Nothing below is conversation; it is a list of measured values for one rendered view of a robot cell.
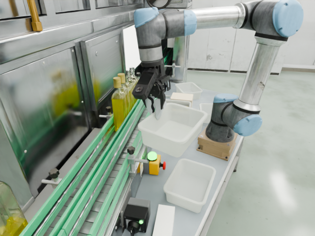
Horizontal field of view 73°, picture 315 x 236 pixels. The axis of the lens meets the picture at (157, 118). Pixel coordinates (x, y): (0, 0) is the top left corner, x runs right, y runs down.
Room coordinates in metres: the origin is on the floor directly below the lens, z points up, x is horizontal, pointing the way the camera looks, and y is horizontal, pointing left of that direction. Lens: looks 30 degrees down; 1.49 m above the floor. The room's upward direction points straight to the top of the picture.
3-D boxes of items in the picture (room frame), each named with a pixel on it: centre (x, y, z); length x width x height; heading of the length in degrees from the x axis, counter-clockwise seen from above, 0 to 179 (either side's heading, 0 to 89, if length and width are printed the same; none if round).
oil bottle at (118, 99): (0.94, 0.19, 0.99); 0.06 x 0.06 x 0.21; 79
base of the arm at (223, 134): (0.96, -0.34, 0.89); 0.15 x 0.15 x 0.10
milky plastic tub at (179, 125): (0.63, -0.06, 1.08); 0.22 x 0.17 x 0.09; 148
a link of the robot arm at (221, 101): (0.96, -0.34, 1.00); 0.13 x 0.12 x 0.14; 18
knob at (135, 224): (0.45, 0.08, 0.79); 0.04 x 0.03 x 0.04; 79
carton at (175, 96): (1.49, -0.19, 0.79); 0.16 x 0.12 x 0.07; 76
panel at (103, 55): (1.40, 0.23, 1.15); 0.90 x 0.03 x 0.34; 169
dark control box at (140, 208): (0.50, 0.07, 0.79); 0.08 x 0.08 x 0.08; 79
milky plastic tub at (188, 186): (0.65, -0.14, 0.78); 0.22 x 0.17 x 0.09; 154
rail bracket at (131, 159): (0.61, 0.07, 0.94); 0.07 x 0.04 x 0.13; 79
